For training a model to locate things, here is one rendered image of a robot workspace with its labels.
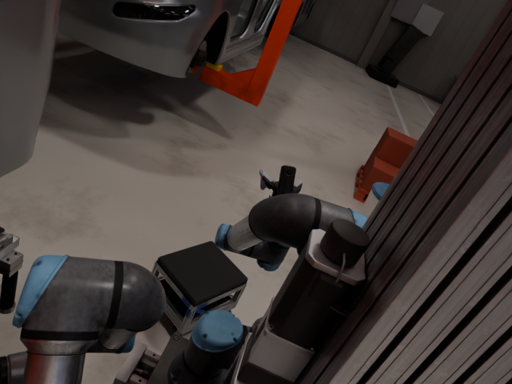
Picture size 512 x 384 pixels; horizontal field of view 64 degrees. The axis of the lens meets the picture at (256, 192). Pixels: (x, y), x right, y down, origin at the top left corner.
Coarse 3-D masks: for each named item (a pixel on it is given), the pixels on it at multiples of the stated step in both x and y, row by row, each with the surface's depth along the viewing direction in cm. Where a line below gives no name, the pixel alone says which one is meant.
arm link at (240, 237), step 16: (256, 208) 89; (272, 208) 85; (288, 208) 83; (304, 208) 82; (224, 224) 121; (240, 224) 103; (256, 224) 88; (272, 224) 84; (288, 224) 82; (304, 224) 82; (224, 240) 118; (240, 240) 106; (256, 240) 98; (272, 240) 88; (288, 240) 84; (304, 240) 83
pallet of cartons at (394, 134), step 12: (384, 132) 499; (396, 132) 489; (384, 144) 469; (396, 144) 465; (408, 144) 462; (372, 156) 498; (384, 156) 474; (396, 156) 471; (360, 168) 518; (372, 168) 446; (384, 168) 452; (396, 168) 468; (360, 180) 478; (372, 180) 450; (384, 180) 446; (360, 192) 457
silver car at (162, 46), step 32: (64, 0) 293; (96, 0) 290; (128, 0) 290; (160, 0) 297; (192, 0) 307; (224, 0) 340; (256, 0) 478; (64, 32) 309; (96, 32) 301; (128, 32) 300; (160, 32) 305; (192, 32) 320; (224, 32) 398; (256, 32) 549; (160, 64) 323; (192, 64) 365
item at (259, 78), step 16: (288, 0) 382; (288, 16) 388; (272, 32) 397; (288, 32) 399; (272, 48) 403; (208, 64) 424; (272, 64) 410; (208, 80) 430; (224, 80) 427; (240, 80) 425; (256, 80) 420; (240, 96) 430; (256, 96) 427
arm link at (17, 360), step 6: (12, 354) 99; (18, 354) 99; (24, 354) 99; (12, 360) 97; (18, 360) 97; (24, 360) 98; (12, 366) 96; (18, 366) 97; (24, 366) 97; (12, 372) 96; (18, 372) 96; (12, 378) 96; (18, 378) 96
